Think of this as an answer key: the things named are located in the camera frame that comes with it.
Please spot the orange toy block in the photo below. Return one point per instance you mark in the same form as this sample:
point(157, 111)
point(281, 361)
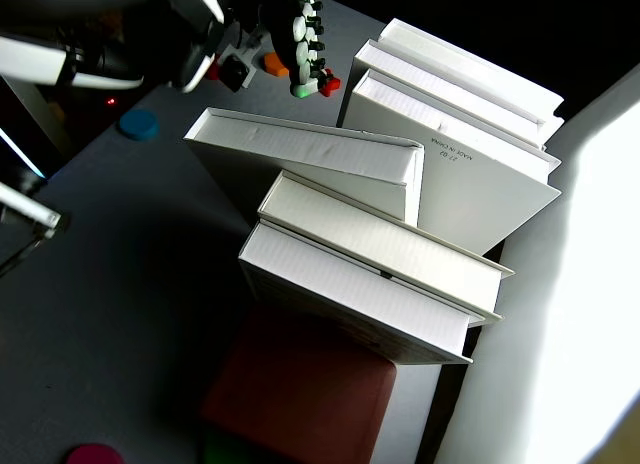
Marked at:
point(274, 64)

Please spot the grey book Chinese characters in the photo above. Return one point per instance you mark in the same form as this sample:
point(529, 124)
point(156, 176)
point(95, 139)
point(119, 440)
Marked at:
point(375, 234)

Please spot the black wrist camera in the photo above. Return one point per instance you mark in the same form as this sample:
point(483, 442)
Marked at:
point(234, 71)

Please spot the crimson toy disc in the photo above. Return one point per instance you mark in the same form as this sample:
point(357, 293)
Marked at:
point(95, 456)

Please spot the grey book ISSUE spine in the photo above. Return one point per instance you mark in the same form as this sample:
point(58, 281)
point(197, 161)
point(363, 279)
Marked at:
point(425, 84)

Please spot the white stand bar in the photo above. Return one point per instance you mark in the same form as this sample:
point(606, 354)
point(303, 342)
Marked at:
point(30, 209)

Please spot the black spine book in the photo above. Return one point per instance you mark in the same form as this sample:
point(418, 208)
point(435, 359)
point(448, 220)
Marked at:
point(360, 294)

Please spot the red hardcover book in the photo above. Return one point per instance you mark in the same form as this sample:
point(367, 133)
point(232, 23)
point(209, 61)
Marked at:
point(300, 384)

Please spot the grey table cloth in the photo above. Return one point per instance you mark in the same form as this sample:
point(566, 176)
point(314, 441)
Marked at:
point(125, 309)

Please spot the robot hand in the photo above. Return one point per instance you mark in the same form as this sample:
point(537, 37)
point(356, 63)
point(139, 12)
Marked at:
point(282, 34)

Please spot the blue toy disc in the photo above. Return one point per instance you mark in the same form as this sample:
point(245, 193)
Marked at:
point(140, 125)

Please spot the green toy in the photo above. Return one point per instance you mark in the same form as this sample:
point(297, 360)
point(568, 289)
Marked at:
point(220, 451)

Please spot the red toy block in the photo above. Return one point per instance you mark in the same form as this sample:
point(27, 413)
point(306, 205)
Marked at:
point(332, 85)

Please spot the small red toy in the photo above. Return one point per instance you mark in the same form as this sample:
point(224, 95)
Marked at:
point(212, 73)

